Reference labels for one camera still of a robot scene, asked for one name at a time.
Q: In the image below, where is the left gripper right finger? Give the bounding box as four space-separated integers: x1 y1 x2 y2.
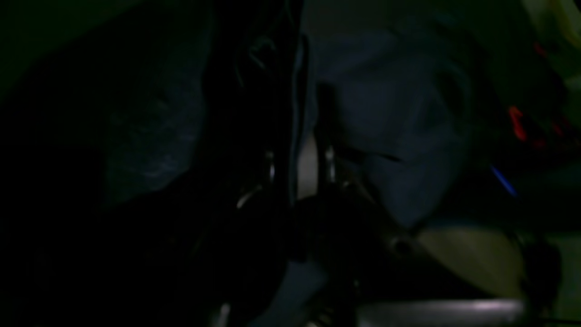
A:
306 83 409 282

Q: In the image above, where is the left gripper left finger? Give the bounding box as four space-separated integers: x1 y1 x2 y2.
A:
200 28 296 282

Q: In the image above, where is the dark grey t-shirt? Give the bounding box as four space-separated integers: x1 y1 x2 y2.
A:
99 13 478 228

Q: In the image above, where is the red clamp far right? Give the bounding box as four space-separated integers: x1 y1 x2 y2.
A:
508 106 547 149

